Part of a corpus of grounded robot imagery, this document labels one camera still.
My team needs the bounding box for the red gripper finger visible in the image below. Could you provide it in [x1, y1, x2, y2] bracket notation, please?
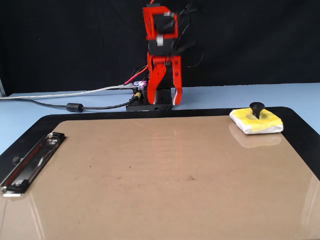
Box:
[146, 62, 167, 105]
[171, 56, 183, 106]

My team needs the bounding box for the red wire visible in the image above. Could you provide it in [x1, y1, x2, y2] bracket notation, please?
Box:
[124, 65, 149, 85]

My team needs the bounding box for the black power cable with ferrite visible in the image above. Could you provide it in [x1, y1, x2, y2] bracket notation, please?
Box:
[0, 91, 143, 113]

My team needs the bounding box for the yellow sponge with black knob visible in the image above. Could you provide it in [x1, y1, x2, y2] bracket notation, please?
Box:
[229, 101, 285, 135]

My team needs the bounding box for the black robot base with electronics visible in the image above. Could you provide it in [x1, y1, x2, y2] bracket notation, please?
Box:
[125, 79, 183, 112]

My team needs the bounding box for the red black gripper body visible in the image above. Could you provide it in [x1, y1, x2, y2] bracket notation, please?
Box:
[146, 52, 182, 88]

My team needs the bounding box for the silver metal clipboard clip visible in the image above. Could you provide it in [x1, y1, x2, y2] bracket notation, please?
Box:
[0, 131, 67, 198]

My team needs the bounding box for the black backdrop cloth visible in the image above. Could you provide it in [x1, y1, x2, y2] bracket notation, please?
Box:
[0, 0, 320, 97]

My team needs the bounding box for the brown clipboard board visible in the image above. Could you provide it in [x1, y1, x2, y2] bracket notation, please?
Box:
[0, 114, 320, 240]

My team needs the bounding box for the black rectangular mat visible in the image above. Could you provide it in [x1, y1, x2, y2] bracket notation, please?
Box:
[0, 106, 320, 181]

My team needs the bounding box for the black robot wire bundle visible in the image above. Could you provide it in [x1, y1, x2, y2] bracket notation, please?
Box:
[149, 0, 205, 69]

